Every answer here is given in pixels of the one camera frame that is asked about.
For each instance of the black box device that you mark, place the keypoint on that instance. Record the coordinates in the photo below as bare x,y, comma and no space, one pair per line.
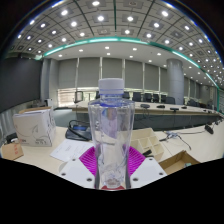
11,138

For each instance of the black stapler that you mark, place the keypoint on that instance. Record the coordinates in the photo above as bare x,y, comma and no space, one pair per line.
147,153

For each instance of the flat brown cardboard sheet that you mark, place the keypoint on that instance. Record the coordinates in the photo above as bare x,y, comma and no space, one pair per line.
11,151

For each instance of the black microphone base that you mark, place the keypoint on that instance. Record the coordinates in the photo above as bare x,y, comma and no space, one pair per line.
209,129

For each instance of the long curved conference desk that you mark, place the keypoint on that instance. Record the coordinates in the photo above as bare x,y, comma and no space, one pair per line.
166,116

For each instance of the row of black office chairs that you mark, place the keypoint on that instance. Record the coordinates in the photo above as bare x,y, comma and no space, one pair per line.
146,97

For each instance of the grey whiteboard eraser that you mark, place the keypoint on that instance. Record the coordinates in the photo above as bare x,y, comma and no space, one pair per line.
188,164

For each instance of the round ceiling lights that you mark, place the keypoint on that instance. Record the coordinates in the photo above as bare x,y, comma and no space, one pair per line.
100,18

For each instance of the brown box with red label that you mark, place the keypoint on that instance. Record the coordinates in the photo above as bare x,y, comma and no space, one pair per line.
176,163

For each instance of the black desk phone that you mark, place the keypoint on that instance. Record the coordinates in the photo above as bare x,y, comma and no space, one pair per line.
77,131

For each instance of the white printed cardboard box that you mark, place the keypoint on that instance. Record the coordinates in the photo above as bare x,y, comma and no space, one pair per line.
33,128

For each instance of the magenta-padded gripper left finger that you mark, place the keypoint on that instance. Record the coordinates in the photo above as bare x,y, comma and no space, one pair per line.
75,170

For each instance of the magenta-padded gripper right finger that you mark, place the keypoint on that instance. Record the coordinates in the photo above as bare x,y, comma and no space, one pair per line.
146,170

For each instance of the clear plastic water bottle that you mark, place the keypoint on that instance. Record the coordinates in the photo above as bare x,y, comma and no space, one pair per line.
111,133

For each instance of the beige divided organizer tray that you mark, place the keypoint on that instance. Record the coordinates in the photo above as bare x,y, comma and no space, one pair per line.
148,140

